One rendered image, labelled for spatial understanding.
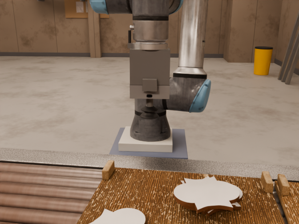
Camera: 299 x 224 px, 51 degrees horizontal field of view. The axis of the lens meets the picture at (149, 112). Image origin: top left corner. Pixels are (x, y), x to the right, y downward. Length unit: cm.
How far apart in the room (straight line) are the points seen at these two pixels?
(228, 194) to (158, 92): 26
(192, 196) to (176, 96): 46
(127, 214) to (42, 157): 43
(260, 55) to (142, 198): 654
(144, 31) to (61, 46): 934
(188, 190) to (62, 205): 29
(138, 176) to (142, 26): 38
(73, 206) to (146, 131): 44
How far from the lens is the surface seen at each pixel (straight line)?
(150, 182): 79
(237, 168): 93
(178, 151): 110
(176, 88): 105
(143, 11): 65
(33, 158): 101
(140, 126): 111
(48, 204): 79
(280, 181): 80
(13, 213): 78
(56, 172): 92
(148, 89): 65
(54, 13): 996
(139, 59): 65
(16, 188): 87
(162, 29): 65
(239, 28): 872
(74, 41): 983
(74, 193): 81
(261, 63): 717
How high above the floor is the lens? 134
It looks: 18 degrees down
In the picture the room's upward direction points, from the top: straight up
